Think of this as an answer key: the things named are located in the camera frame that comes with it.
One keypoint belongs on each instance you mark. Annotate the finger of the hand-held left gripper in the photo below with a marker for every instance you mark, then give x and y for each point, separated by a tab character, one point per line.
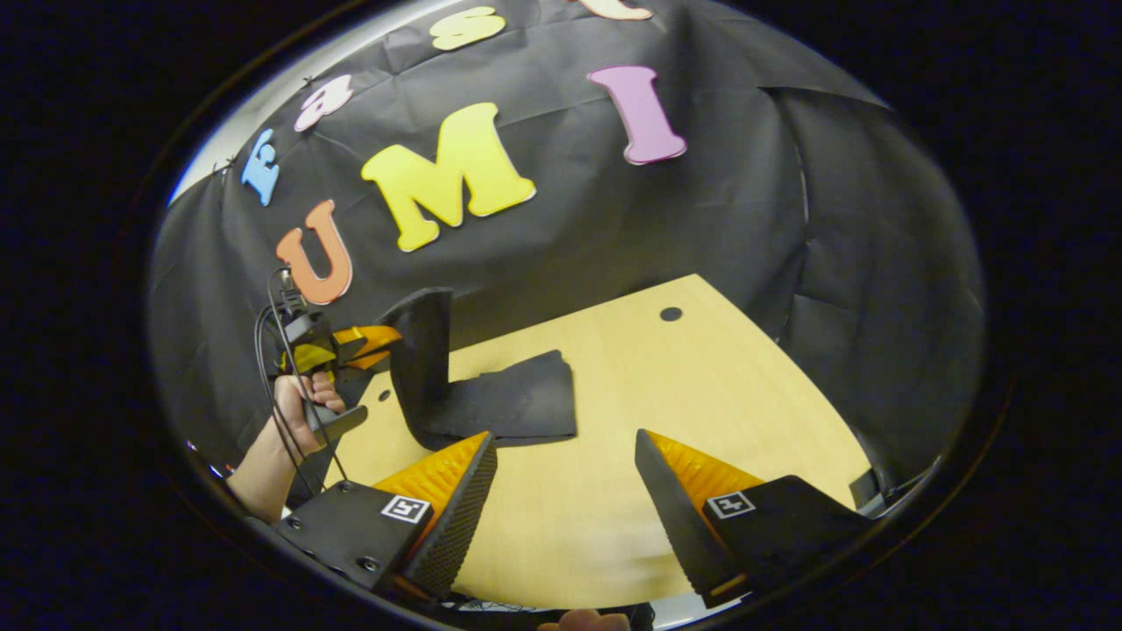
372	359
372	337

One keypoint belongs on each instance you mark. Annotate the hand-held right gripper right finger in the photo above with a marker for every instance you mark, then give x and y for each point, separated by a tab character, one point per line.
679	526

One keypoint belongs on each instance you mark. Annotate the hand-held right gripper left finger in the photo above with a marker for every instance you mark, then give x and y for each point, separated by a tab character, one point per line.
460	517

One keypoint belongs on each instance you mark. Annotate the black jeans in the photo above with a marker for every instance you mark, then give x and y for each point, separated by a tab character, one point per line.
517	399

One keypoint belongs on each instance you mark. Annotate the black backdrop cloth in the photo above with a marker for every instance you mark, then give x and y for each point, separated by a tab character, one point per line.
561	219

